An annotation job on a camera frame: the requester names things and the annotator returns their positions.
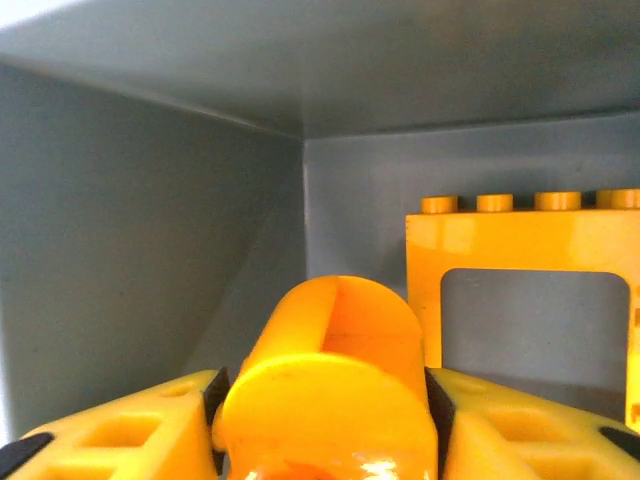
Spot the yellow lego window frame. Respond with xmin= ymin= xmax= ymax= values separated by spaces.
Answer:
xmin=404 ymin=188 xmax=640 ymax=436

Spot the orange curved lego piece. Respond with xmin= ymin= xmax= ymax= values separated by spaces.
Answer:
xmin=212 ymin=274 xmax=441 ymax=480

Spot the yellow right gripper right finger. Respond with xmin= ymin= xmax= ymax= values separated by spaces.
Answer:
xmin=424 ymin=367 xmax=640 ymax=480

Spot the grey plastic bin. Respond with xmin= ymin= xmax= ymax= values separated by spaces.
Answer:
xmin=0 ymin=0 xmax=640 ymax=480

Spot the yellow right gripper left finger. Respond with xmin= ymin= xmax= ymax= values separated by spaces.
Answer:
xmin=0 ymin=367 xmax=231 ymax=480

